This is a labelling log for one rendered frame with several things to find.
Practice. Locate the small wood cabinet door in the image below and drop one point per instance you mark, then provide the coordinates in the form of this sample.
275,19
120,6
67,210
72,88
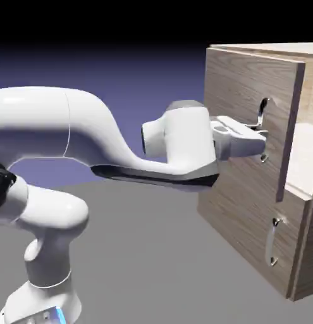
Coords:
247,227

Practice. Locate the light wood cabinet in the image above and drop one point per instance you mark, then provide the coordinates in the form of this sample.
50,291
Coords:
305,152

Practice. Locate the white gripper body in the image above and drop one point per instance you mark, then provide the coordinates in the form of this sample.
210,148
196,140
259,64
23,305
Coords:
243,141

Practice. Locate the large wood cabinet door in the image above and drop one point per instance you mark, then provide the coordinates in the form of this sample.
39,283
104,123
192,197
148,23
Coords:
237,91

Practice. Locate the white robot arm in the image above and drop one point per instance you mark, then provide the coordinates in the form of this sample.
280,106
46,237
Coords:
100,131

